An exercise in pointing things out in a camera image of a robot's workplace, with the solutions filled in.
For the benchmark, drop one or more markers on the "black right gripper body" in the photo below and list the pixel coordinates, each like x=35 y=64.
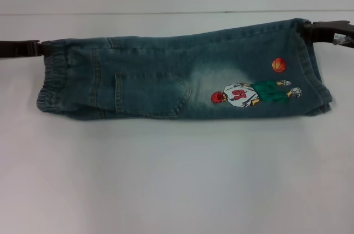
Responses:
x=349 y=29

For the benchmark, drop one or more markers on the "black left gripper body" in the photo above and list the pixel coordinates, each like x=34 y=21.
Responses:
x=7 y=49

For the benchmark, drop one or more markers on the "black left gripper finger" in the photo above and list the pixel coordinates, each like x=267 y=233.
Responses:
x=30 y=48

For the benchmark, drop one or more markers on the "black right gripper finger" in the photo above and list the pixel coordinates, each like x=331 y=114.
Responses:
x=320 y=31

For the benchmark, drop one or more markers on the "blue denim shorts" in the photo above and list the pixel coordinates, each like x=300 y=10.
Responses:
x=166 y=84

